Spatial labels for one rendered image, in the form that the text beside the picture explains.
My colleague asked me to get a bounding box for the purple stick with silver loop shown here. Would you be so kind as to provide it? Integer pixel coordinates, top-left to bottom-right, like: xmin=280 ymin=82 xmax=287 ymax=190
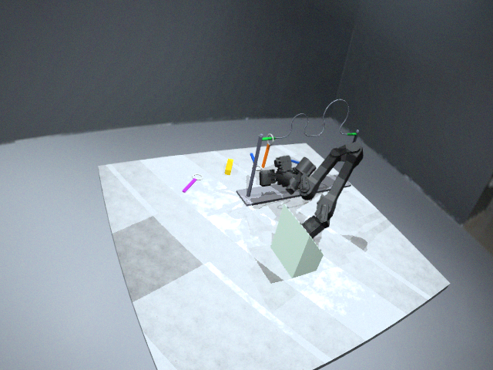
xmin=183 ymin=173 xmax=203 ymax=193

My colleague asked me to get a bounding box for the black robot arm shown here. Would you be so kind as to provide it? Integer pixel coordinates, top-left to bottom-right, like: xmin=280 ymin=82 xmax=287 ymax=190
xmin=274 ymin=142 xmax=363 ymax=239

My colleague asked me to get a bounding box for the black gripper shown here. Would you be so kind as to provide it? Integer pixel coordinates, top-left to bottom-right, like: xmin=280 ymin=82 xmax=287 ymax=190
xmin=260 ymin=167 xmax=297 ymax=187

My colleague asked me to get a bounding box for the yellow rectangular block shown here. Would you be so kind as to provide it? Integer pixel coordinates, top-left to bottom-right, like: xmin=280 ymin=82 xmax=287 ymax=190
xmin=225 ymin=159 xmax=233 ymax=175

